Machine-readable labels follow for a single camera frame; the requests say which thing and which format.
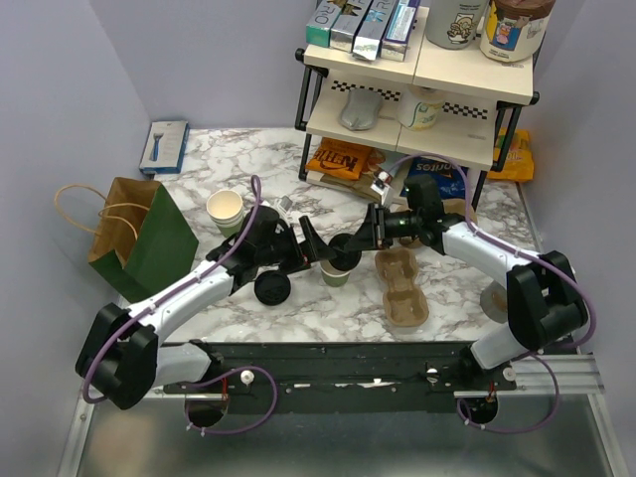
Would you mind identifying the grey cartoon mug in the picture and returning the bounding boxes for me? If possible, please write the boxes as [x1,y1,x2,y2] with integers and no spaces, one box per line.
[424,0,487,50]

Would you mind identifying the orange kettle chips bag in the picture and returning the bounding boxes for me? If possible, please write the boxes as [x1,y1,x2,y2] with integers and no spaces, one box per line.
[306,138,373,181]

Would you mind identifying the green paper cup stack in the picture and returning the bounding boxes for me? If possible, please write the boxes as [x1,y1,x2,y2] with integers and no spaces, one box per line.
[206,190,244,238]

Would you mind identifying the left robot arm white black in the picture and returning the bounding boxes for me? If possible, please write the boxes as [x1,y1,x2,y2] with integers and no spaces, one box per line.
[76,206,336,410]

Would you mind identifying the grey cup with straws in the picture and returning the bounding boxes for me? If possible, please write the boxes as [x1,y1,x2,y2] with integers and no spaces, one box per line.
[480,281,508,324]

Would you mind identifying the white cartoon canister brown lid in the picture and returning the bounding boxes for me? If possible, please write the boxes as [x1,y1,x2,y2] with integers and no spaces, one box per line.
[480,0,556,63]

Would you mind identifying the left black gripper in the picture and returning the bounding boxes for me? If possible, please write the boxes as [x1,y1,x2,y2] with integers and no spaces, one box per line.
[256,217,336,276]

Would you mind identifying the teal toothpaste box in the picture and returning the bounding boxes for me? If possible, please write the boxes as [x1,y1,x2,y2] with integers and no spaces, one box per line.
[305,0,347,48]

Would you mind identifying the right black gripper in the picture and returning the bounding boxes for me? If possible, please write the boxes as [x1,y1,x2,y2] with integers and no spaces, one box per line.
[345,202,422,251]

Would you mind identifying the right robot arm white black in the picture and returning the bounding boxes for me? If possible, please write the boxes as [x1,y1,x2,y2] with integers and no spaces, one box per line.
[344,176,591,390]

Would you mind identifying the white paper roll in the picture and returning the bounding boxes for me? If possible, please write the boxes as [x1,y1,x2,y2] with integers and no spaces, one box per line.
[397,85,445,131]

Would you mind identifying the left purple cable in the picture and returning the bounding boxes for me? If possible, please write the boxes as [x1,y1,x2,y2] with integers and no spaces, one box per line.
[81,174,264,404]

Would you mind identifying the single green paper cup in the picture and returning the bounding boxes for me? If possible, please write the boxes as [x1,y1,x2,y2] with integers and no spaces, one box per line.
[320,260,351,287]

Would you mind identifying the blue razor package box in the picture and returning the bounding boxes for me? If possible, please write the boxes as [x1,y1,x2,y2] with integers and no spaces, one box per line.
[138,120,190,175]

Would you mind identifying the blue doritos chips bag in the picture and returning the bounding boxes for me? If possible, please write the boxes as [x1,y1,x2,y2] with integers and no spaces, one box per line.
[406,158,465,200]

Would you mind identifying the brown paper bag green side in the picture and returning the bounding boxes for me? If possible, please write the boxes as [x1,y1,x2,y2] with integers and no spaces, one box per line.
[54,177,199,302]

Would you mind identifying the yellow snack bag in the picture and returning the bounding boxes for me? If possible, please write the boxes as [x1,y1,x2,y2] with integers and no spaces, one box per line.
[487,129,535,183]

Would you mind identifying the purple cable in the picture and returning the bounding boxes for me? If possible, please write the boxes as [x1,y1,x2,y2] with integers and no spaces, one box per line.
[385,154,597,433]
[81,174,264,404]

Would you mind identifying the brown pulp cup carrier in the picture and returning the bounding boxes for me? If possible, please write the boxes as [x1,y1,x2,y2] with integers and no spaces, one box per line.
[375,247,429,328]
[398,198,478,248]

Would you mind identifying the cream black tiered shelf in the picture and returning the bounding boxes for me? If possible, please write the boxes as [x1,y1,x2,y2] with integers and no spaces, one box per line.
[295,7,539,188]

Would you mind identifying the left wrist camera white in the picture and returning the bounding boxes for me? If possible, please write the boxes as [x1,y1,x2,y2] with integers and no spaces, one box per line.
[262,196,293,222]

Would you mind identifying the black plastic lid stack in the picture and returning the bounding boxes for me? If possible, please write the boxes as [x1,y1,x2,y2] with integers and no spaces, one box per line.
[253,270,291,306]

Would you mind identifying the silver blue toothpaste box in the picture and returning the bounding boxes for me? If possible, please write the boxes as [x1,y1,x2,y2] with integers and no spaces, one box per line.
[352,0,398,62]

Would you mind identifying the single black plastic lid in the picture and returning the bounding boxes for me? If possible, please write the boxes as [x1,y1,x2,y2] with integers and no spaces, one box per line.
[328,233,362,271]

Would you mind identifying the white blue toothpaste box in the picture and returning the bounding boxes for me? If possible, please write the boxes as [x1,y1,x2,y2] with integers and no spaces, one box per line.
[381,0,420,62]

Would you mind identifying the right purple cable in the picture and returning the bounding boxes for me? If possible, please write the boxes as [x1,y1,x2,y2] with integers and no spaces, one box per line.
[385,154,597,433]

